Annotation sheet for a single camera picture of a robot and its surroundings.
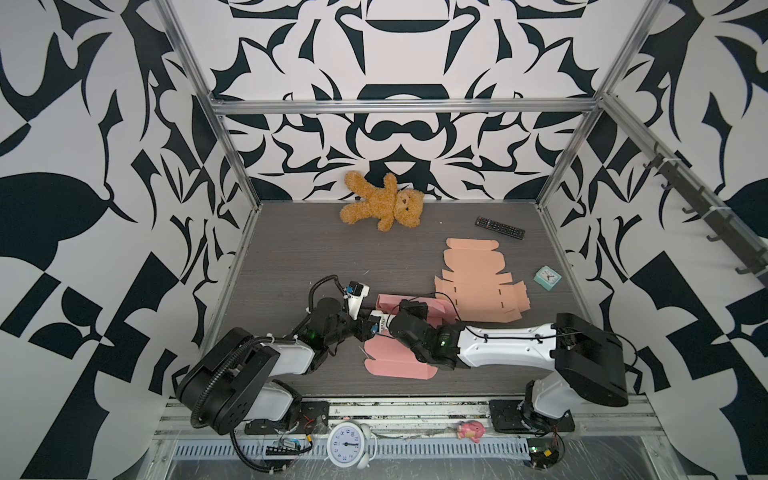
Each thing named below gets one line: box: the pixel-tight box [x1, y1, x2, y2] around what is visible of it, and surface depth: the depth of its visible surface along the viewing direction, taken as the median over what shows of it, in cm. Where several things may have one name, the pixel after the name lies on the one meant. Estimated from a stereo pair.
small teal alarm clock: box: [533, 265, 562, 292], surface depth 99 cm
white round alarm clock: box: [324, 421, 377, 469], surface depth 70 cm
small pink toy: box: [457, 420, 487, 443], surface depth 72 cm
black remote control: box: [475, 216, 525, 241], surface depth 114 cm
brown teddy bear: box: [340, 171, 424, 232], surface depth 113 cm
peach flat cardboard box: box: [434, 238, 531, 323], surface depth 99 cm
